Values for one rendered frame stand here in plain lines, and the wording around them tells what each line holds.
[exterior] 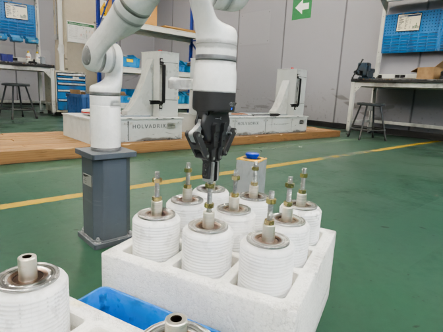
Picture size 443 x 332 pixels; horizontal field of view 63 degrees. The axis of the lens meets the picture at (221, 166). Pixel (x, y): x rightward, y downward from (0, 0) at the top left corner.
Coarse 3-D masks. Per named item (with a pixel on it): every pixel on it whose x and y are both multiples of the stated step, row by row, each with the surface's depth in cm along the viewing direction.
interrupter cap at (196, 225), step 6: (192, 222) 69; (198, 222) 69; (216, 222) 70; (222, 222) 70; (192, 228) 66; (198, 228) 66; (204, 228) 67; (216, 228) 67; (222, 228) 67; (210, 234) 64
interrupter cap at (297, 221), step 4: (276, 216) 75; (280, 216) 75; (296, 216) 76; (300, 216) 75; (276, 220) 72; (280, 220) 73; (292, 220) 74; (296, 220) 73; (300, 220) 73; (304, 220) 73; (276, 224) 71; (280, 224) 70; (284, 224) 70; (288, 224) 71; (292, 224) 71; (296, 224) 71; (300, 224) 71; (304, 224) 71
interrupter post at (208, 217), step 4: (204, 212) 67; (208, 212) 67; (212, 212) 67; (204, 216) 67; (208, 216) 66; (212, 216) 67; (204, 220) 67; (208, 220) 67; (212, 220) 67; (204, 224) 67; (208, 224) 67; (212, 224) 67; (208, 228) 67
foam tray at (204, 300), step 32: (128, 256) 70; (320, 256) 74; (128, 288) 69; (160, 288) 66; (192, 288) 62; (224, 288) 60; (320, 288) 76; (224, 320) 60; (256, 320) 58; (288, 320) 55
